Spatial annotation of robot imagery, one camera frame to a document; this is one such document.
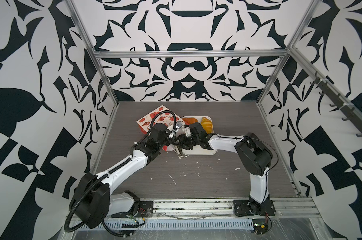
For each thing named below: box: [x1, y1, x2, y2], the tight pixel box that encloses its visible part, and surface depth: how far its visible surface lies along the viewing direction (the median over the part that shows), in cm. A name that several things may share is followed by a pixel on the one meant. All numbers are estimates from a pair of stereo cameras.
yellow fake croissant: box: [200, 116, 213, 134], surface depth 105 cm
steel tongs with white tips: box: [174, 145, 190, 160], surface depth 87 cm
